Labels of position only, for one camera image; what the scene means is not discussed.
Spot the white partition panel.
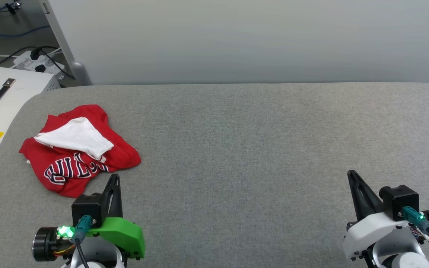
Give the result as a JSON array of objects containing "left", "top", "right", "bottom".
[{"left": 39, "top": 0, "right": 429, "bottom": 85}]

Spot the white power strip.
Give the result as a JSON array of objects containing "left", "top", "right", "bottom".
[{"left": 12, "top": 50, "right": 66, "bottom": 80}]

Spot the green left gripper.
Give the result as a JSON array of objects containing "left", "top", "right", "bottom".
[{"left": 86, "top": 174, "right": 146, "bottom": 259}]

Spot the camera cable teal connector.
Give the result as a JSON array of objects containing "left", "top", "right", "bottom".
[
  {"left": 401, "top": 206, "right": 429, "bottom": 261},
  {"left": 74, "top": 215, "right": 95, "bottom": 268}
]

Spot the black metal clamp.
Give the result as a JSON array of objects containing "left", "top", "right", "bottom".
[{"left": 5, "top": 1, "right": 22, "bottom": 15}]

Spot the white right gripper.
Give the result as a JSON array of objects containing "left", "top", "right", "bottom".
[{"left": 343, "top": 170, "right": 424, "bottom": 261}]

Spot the red and white basketball jersey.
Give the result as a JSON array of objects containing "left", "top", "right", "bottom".
[{"left": 19, "top": 104, "right": 142, "bottom": 198}]

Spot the white equipment case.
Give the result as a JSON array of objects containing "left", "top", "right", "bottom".
[{"left": 0, "top": 66, "right": 61, "bottom": 169}]

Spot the blue floor cable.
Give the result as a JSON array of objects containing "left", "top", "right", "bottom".
[{"left": 0, "top": 7, "right": 51, "bottom": 38}]

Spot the left camera cable teal connector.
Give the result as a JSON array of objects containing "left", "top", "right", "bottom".
[{"left": 74, "top": 215, "right": 95, "bottom": 268}]

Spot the right camera cable teal connector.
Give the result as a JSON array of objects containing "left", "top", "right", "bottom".
[{"left": 401, "top": 206, "right": 429, "bottom": 261}]

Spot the black power cable with plug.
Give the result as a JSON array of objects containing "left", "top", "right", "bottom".
[{"left": 0, "top": 45, "right": 76, "bottom": 79}]

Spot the grey partition foot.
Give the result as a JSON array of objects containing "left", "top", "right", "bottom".
[{"left": 69, "top": 61, "right": 91, "bottom": 86}]

